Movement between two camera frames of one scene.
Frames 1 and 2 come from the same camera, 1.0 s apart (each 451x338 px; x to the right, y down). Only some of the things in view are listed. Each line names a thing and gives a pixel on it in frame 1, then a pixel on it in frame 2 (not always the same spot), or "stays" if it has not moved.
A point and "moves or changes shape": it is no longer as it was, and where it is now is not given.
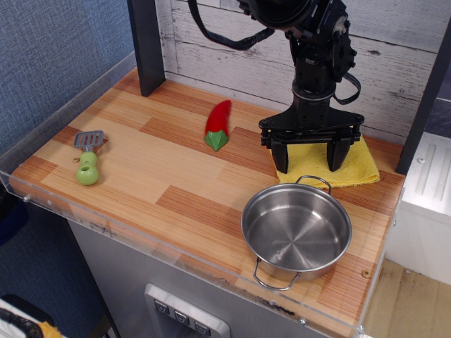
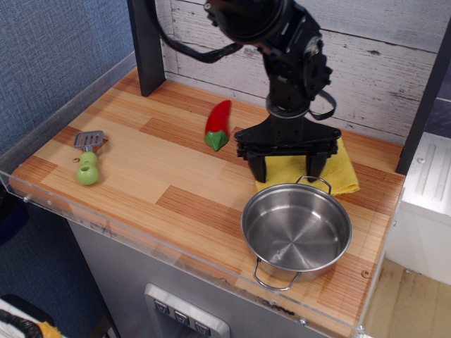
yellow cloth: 312,160 moves or changes shape
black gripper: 311,120 to 287,136
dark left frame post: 144,24 stays
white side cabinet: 421,240 stays
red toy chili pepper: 218,124 stays
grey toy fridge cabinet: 121,270 stays
